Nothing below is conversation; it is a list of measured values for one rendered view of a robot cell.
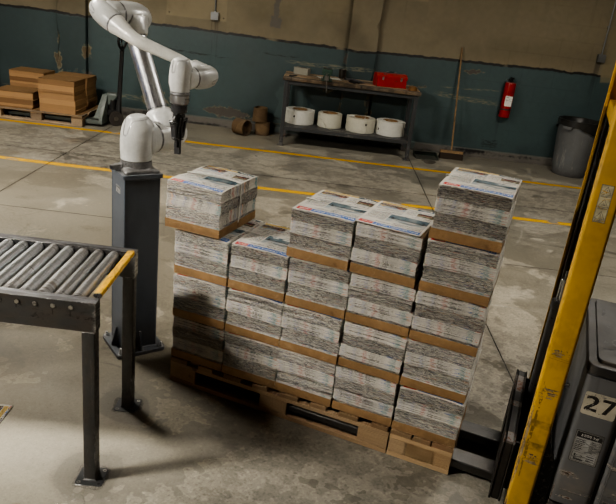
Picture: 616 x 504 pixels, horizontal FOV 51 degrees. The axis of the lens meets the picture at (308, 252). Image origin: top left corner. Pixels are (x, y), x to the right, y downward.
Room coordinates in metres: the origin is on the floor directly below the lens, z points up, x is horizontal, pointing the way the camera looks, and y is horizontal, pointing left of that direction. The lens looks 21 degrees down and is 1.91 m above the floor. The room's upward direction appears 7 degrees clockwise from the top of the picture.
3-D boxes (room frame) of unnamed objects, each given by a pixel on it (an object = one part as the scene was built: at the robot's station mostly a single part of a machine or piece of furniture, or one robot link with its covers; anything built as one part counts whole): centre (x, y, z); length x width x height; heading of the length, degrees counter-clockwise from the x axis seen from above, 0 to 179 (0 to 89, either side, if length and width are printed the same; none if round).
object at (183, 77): (3.09, 0.67, 1.50); 0.13 x 0.11 x 0.16; 149
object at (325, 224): (2.80, -0.10, 0.95); 0.38 x 0.29 x 0.23; 161
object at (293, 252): (2.80, -0.10, 0.86); 0.38 x 0.29 x 0.04; 161
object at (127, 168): (3.16, 0.92, 1.03); 0.22 x 0.18 x 0.06; 127
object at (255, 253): (2.84, 0.02, 0.42); 1.17 x 0.39 x 0.83; 71
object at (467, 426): (2.77, -0.53, 0.05); 1.05 x 0.10 x 0.04; 71
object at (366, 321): (2.84, 0.02, 0.40); 1.16 x 0.38 x 0.51; 71
